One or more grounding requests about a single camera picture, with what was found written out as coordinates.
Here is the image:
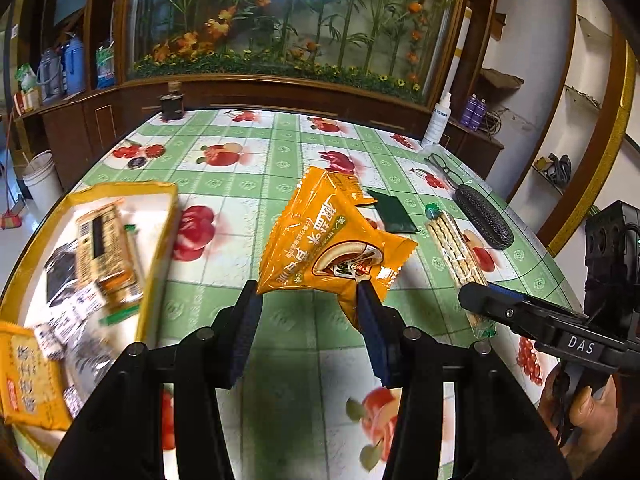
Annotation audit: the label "yellow biscuit packet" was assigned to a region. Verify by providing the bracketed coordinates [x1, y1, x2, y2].
[0, 321, 73, 432]

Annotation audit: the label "blue thermos flask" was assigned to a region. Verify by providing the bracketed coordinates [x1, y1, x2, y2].
[62, 35, 87, 95]

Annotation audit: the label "green snack bag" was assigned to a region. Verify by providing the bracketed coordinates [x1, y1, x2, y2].
[14, 64, 38, 93]

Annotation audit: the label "person's right hand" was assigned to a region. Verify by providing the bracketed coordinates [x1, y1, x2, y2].
[537, 360, 622, 457]

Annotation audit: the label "flower painted glass panel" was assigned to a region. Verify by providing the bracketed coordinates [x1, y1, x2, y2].
[122, 0, 466, 106]

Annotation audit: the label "red broom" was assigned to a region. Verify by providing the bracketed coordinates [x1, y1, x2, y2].
[0, 110, 28, 231]

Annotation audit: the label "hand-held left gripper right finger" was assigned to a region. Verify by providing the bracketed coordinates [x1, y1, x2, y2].
[356, 280, 573, 480]

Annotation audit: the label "grey thermos flask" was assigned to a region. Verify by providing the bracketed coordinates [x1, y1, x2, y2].
[39, 49, 63, 103]

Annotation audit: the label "orange snack packet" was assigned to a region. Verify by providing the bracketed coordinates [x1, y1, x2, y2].
[256, 166, 419, 332]
[345, 175, 379, 207]

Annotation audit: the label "blue green plastic bag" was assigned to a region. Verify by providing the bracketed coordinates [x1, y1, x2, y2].
[95, 42, 118, 90]

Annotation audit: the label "white plastic bucket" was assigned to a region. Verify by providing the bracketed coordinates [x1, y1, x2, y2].
[21, 150, 65, 206]

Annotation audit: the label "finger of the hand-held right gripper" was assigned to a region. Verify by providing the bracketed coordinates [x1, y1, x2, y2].
[457, 281, 557, 345]
[486, 282, 591, 327]

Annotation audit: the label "black eyeglasses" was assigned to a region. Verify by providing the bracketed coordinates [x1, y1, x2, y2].
[424, 154, 468, 188]

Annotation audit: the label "black cup on table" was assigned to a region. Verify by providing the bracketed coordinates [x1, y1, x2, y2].
[141, 82, 185, 122]

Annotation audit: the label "silver snack packet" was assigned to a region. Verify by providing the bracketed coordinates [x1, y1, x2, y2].
[62, 332, 123, 411]

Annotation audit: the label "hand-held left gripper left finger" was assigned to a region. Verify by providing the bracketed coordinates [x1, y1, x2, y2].
[45, 280, 264, 480]

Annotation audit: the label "black glasses case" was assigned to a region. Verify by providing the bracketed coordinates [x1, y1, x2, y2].
[452, 185, 516, 250]

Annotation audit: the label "wooden cabinet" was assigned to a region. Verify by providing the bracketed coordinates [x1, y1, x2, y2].
[10, 72, 506, 196]

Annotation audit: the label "green-ended cracker packet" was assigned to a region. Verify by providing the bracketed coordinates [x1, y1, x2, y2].
[74, 199, 147, 328]
[424, 202, 497, 340]

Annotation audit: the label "white spray bottle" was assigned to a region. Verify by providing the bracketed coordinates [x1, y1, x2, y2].
[422, 92, 452, 146]

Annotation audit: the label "red white box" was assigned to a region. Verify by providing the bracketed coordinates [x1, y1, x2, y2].
[12, 89, 43, 115]

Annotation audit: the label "white box with yellow tape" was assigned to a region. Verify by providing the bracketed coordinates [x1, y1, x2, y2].
[0, 181, 181, 441]

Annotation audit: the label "dark green packet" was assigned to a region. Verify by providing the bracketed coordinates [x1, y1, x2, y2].
[366, 187, 418, 233]

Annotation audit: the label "black snack packet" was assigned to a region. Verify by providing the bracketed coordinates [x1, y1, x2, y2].
[44, 242, 83, 306]

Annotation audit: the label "small white blue candy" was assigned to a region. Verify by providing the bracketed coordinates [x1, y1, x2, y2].
[47, 305, 86, 336]
[75, 282, 108, 313]

